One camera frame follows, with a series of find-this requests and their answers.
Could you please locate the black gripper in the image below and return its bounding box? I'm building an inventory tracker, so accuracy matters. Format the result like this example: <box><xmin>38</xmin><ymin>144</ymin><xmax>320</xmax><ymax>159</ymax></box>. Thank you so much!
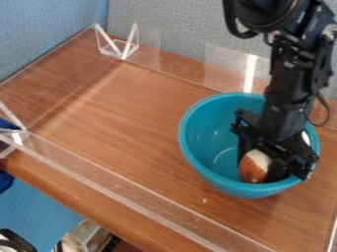
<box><xmin>229</xmin><ymin>107</ymin><xmax>320</xmax><ymax>184</ymax></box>

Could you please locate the brown and white toy mushroom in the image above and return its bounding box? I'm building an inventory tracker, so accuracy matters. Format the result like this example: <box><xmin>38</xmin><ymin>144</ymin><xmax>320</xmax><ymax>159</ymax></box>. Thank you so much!
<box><xmin>238</xmin><ymin>130</ymin><xmax>312</xmax><ymax>184</ymax></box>

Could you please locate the blue plastic bowl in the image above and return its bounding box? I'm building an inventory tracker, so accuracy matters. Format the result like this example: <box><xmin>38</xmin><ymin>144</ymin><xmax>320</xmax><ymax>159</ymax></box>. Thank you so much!
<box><xmin>177</xmin><ymin>94</ymin><xmax>319</xmax><ymax>199</ymax></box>

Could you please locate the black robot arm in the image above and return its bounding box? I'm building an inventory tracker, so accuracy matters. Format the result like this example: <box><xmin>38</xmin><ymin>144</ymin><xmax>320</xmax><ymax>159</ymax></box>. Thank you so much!
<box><xmin>221</xmin><ymin>0</ymin><xmax>337</xmax><ymax>183</ymax></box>

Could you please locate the clear acrylic back barrier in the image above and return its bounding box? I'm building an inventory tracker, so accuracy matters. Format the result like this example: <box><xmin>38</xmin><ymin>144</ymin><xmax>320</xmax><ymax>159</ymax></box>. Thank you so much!
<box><xmin>93</xmin><ymin>23</ymin><xmax>337</xmax><ymax>131</ymax></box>

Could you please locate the clear acrylic barrier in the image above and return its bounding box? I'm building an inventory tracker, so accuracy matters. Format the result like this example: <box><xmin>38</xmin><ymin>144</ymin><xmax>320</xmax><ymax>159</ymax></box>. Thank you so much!
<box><xmin>93</xmin><ymin>23</ymin><xmax>337</xmax><ymax>131</ymax></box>
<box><xmin>5</xmin><ymin>131</ymin><xmax>274</xmax><ymax>252</ymax></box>

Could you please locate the clear acrylic front barrier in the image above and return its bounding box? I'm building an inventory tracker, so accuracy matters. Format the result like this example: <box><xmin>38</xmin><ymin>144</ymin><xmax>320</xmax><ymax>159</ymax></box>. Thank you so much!
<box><xmin>5</xmin><ymin>131</ymin><xmax>274</xmax><ymax>252</ymax></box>

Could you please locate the clear plastic box below table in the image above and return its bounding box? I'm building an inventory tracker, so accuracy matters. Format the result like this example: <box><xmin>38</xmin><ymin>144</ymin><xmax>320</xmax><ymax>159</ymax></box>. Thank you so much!
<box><xmin>53</xmin><ymin>220</ymin><xmax>112</xmax><ymax>252</ymax></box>

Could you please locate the blue object at left edge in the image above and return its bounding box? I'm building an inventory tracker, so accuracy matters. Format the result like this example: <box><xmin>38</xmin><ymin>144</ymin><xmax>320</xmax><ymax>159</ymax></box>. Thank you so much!
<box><xmin>0</xmin><ymin>117</ymin><xmax>21</xmax><ymax>193</ymax></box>

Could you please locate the black and white object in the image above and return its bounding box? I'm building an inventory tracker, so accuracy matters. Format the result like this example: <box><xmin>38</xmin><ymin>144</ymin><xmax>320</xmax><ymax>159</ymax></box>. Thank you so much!
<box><xmin>0</xmin><ymin>228</ymin><xmax>37</xmax><ymax>252</ymax></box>

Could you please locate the clear acrylic corner bracket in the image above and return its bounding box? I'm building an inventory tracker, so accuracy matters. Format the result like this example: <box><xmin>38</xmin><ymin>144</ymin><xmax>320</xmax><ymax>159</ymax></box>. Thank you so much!
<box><xmin>93</xmin><ymin>24</ymin><xmax>139</xmax><ymax>60</ymax></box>

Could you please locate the clear acrylic left bracket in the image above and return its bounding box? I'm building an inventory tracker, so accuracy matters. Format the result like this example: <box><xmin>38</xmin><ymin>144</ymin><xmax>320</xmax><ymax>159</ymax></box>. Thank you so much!
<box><xmin>0</xmin><ymin>101</ymin><xmax>26</xmax><ymax>158</ymax></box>

